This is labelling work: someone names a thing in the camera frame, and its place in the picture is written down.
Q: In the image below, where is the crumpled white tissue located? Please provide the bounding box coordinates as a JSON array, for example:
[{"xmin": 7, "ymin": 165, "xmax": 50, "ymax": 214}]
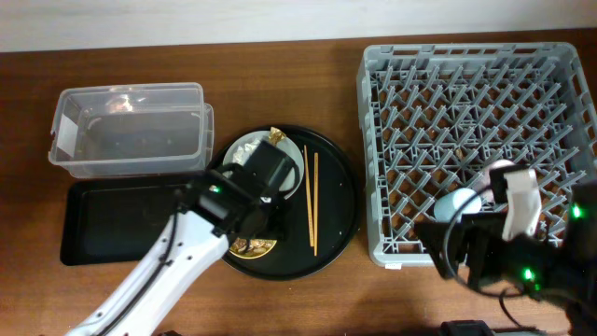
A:
[{"xmin": 231, "ymin": 143, "xmax": 257, "ymax": 165}]

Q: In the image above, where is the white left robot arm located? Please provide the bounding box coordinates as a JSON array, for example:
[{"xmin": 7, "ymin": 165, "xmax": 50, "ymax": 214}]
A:
[{"xmin": 69, "ymin": 142, "xmax": 299, "ymax": 335}]

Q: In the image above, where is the pink cup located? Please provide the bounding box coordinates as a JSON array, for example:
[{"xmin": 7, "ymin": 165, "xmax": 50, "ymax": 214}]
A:
[{"xmin": 476, "ymin": 159, "xmax": 513, "ymax": 203}]

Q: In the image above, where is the light blue cup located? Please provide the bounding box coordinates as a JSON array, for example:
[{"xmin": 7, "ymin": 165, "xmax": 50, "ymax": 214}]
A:
[{"xmin": 433, "ymin": 188, "xmax": 482, "ymax": 222}]

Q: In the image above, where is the black rectangular tray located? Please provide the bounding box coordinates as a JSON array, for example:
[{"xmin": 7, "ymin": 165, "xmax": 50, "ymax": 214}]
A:
[{"xmin": 60, "ymin": 175, "xmax": 192, "ymax": 266}]

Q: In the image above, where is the clear plastic bin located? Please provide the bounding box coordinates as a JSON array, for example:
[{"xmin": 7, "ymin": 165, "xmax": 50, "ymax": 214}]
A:
[{"xmin": 49, "ymin": 82, "xmax": 215, "ymax": 178}]

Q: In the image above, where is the gold snack wrapper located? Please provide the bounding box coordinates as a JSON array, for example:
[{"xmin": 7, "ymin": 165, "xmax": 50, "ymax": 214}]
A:
[{"xmin": 268, "ymin": 127, "xmax": 286, "ymax": 147}]

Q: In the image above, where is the yellow bowl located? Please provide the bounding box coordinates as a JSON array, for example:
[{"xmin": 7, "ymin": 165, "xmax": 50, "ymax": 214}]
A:
[{"xmin": 228, "ymin": 237, "xmax": 278, "ymax": 260}]

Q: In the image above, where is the grey plate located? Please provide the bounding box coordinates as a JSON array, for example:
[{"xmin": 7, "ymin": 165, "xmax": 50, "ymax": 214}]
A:
[{"xmin": 222, "ymin": 131, "xmax": 304, "ymax": 200}]

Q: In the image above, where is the small scrap in rack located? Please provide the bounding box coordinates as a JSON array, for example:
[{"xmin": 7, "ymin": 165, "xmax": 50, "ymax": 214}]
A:
[{"xmin": 455, "ymin": 148, "xmax": 464, "ymax": 160}]

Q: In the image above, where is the round black tray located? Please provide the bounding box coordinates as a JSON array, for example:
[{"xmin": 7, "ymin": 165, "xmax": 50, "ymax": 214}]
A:
[{"xmin": 223, "ymin": 125, "xmax": 363, "ymax": 281}]

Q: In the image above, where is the wooden chopstick left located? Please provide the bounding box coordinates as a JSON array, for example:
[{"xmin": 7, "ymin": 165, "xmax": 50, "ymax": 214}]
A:
[{"xmin": 303, "ymin": 145, "xmax": 314, "ymax": 247}]

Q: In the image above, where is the grey dishwasher rack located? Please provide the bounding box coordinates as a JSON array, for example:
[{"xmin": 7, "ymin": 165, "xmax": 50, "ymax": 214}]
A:
[{"xmin": 356, "ymin": 42, "xmax": 596, "ymax": 269}]

